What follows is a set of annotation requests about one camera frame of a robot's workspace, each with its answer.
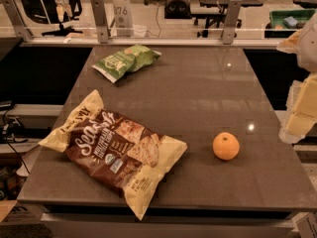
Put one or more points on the black speaker box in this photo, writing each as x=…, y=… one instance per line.
x=177, y=9

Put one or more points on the right metal bracket post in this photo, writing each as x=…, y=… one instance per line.
x=233, y=10

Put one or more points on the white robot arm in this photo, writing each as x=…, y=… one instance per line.
x=303, y=43

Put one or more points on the cardboard box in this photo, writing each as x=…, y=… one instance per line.
x=13, y=212

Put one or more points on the orange fruit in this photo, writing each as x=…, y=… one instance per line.
x=225, y=146

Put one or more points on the metal bracket post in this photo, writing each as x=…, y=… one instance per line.
x=100, y=19
x=12, y=22
x=233, y=10

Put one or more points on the black tripod stand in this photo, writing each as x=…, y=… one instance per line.
x=55, y=12

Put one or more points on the brown multigrain chip bag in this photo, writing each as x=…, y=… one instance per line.
x=116, y=150

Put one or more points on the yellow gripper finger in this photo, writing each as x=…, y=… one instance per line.
x=301, y=110

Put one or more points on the white numbered pillar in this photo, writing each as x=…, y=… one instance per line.
x=123, y=18

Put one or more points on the green plastic bin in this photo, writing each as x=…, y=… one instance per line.
x=283, y=23

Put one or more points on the middle metal bracket post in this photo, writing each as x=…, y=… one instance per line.
x=100, y=19

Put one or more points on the left metal bracket post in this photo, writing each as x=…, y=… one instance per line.
x=12, y=22

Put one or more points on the green jalapeno chip bag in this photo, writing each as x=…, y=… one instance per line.
x=130, y=59

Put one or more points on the black background desk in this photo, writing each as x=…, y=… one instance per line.
x=214, y=13

